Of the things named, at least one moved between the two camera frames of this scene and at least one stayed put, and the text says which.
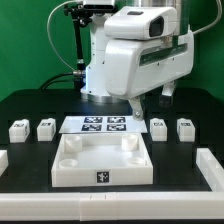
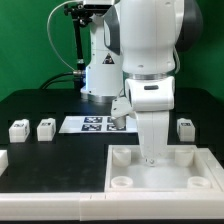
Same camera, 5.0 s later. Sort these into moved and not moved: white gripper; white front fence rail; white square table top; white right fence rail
Moved: white gripper; white square table top
Not moved: white right fence rail; white front fence rail
